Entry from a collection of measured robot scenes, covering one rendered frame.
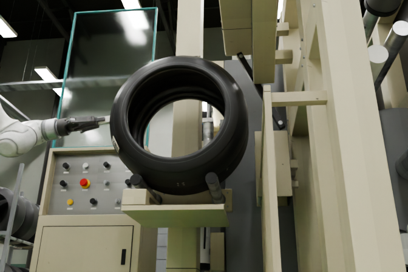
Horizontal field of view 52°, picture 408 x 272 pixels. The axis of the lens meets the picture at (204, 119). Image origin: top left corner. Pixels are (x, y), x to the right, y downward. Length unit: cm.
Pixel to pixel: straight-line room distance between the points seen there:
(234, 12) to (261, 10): 16
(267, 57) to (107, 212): 114
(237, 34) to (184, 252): 101
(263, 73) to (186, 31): 55
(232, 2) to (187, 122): 60
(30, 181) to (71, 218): 1020
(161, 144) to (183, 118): 944
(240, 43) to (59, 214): 130
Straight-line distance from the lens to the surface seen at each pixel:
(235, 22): 193
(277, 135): 190
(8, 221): 504
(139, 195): 156
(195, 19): 233
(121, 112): 168
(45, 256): 233
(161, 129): 1164
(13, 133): 173
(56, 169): 248
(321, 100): 111
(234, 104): 162
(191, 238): 187
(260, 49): 187
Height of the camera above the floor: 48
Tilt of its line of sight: 24 degrees up
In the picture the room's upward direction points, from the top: 1 degrees clockwise
